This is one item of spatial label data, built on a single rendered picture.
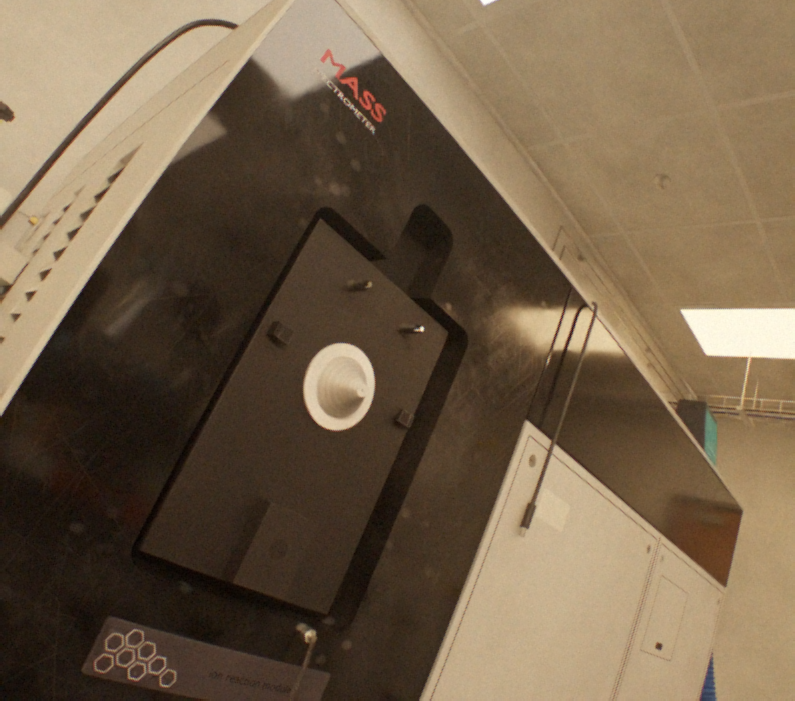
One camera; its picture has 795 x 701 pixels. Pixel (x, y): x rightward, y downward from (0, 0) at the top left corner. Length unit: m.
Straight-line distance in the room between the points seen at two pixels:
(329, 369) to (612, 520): 0.47
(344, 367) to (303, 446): 0.06
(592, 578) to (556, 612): 0.08
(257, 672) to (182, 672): 0.05
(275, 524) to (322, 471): 0.06
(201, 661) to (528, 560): 0.34
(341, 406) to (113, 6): 1.42
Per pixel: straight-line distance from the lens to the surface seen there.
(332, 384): 0.41
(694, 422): 1.27
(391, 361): 0.46
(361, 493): 0.46
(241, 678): 0.43
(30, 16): 1.63
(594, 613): 0.79
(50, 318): 0.34
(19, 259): 0.66
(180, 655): 0.40
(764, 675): 4.11
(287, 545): 0.41
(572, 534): 0.69
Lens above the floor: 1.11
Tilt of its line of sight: 23 degrees up
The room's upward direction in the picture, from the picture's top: 25 degrees clockwise
